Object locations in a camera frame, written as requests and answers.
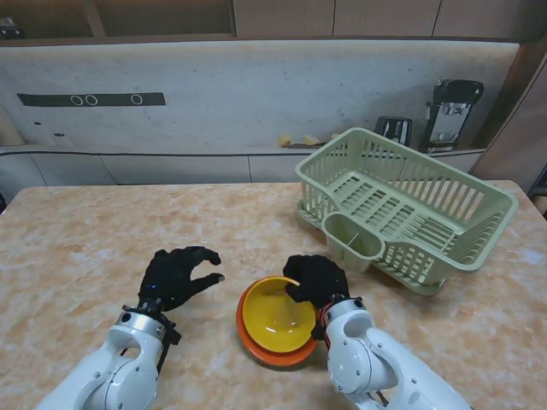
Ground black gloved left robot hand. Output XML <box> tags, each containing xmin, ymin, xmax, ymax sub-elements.
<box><xmin>137</xmin><ymin>246</ymin><xmax>226</xmax><ymax>313</ymax></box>

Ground dark device on shelf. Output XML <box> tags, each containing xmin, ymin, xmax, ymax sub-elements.
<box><xmin>0</xmin><ymin>16</ymin><xmax>26</xmax><ymax>40</ymax></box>

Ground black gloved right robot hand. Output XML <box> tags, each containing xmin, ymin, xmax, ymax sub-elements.
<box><xmin>282</xmin><ymin>254</ymin><xmax>352</xmax><ymax>309</ymax></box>

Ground black wall strip with rings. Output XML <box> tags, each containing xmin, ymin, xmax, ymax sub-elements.
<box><xmin>16</xmin><ymin>92</ymin><xmax>167</xmax><ymax>107</ymax></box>

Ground yellow plastic bowl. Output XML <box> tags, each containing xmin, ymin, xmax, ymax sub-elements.
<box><xmin>241</xmin><ymin>277</ymin><xmax>320</xmax><ymax>354</ymax></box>

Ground red black right arm cable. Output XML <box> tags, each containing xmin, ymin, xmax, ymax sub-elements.
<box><xmin>314</xmin><ymin>298</ymin><xmax>390</xmax><ymax>405</ymax></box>

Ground orange plastic bowl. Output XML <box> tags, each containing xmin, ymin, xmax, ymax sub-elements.
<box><xmin>235</xmin><ymin>275</ymin><xmax>320</xmax><ymax>369</ymax></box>

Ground black toaster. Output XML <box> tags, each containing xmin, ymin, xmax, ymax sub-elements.
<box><xmin>373</xmin><ymin>115</ymin><xmax>414</xmax><ymax>145</ymax></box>

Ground pale green plastic dish rack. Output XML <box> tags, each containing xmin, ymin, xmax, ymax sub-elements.
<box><xmin>294</xmin><ymin>126</ymin><xmax>520</xmax><ymax>285</ymax></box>

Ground white base cabinets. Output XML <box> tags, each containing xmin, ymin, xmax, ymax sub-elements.
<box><xmin>0</xmin><ymin>144</ymin><xmax>486</xmax><ymax>187</ymax></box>

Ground black coffee machine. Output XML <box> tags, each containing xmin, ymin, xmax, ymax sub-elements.
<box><xmin>421</xmin><ymin>78</ymin><xmax>485</xmax><ymax>154</ymax></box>

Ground wooden wall cabinets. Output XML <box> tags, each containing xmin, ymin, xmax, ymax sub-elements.
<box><xmin>0</xmin><ymin>0</ymin><xmax>547</xmax><ymax>44</ymax></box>

